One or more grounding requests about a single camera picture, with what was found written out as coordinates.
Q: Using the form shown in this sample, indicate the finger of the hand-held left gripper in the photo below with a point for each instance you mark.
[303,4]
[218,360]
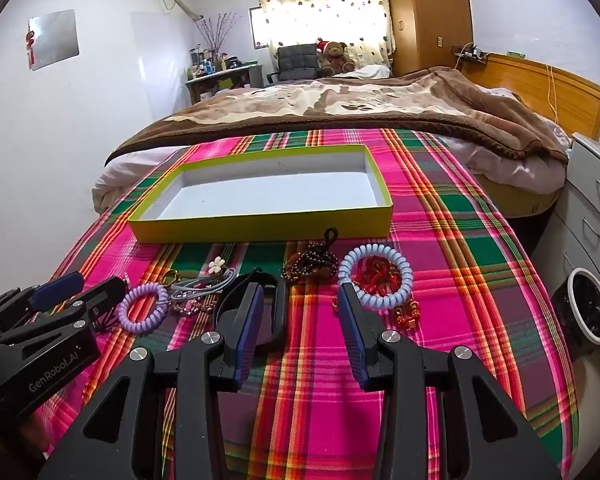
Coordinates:
[97,297]
[55,290]

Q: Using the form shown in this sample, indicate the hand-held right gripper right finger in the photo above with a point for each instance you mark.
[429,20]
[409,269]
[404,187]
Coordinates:
[352,335]

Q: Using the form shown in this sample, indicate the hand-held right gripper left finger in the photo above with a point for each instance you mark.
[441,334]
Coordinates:
[247,325]

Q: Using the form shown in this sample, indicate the black wristband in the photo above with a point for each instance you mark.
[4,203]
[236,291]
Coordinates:
[280,310]

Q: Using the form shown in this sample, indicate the red and gold knot ornament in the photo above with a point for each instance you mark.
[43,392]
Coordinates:
[405,315]

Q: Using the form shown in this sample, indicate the yellow-green shallow cardboard box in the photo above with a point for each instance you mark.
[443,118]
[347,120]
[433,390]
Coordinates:
[260,227]

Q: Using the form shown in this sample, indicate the pink plaid blanket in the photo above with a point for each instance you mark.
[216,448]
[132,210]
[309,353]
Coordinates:
[455,260]

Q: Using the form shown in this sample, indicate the yellow mattress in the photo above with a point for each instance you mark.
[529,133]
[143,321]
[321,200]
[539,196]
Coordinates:
[525,207]

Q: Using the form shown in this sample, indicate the brown fleece blanket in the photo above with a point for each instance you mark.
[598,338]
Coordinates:
[330,105]

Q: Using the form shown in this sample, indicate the trash bin with black bag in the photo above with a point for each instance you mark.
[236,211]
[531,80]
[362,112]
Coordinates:
[587,310]

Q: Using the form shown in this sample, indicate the cluttered shelf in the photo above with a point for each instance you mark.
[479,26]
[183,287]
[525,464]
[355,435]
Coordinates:
[220,77]

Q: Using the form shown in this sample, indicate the cluster of cosmetic bottles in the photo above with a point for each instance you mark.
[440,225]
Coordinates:
[205,65]

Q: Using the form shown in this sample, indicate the grey drawer cabinet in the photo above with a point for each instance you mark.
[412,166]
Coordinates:
[585,200]

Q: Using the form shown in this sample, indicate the dark grey armchair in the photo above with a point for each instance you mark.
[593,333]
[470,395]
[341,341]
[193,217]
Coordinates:
[297,60]

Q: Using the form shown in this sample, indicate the brown teddy bear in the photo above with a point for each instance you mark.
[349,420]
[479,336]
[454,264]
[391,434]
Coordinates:
[335,55]

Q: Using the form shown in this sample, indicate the vase of purple branches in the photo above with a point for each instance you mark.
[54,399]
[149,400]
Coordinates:
[217,35]

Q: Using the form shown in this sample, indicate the wooden headboard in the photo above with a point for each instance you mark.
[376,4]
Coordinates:
[530,80]

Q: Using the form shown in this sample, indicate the wooden wardrobe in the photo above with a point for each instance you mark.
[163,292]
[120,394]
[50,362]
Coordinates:
[430,20]

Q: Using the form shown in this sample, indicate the shiny wall mirror sheet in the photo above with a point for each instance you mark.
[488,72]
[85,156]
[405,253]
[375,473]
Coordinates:
[55,40]

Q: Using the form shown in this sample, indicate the wall shelf with chargers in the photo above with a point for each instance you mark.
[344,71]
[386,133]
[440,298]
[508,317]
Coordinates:
[467,52]

